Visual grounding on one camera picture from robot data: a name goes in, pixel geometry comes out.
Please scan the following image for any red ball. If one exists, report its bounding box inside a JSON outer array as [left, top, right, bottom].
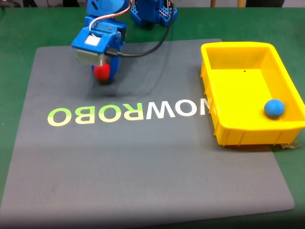
[[93, 62, 111, 83]]

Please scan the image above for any yellow plastic bin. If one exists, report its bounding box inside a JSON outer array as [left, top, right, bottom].
[[200, 42, 305, 147]]

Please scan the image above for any blue ball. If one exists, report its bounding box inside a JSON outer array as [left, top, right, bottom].
[[264, 99, 285, 119]]

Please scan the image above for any grey mat with lettering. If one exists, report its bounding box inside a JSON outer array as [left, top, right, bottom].
[[0, 38, 295, 229]]

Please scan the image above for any clear tape piece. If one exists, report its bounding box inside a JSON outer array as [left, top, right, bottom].
[[281, 140, 301, 150]]

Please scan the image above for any white red servo wire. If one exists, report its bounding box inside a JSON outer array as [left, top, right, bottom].
[[89, 0, 133, 31]]

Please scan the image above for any silver camera with blue mount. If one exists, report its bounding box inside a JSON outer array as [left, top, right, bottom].
[[71, 26, 115, 67]]

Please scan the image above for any black camera cable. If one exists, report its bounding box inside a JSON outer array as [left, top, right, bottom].
[[104, 1, 176, 58]]

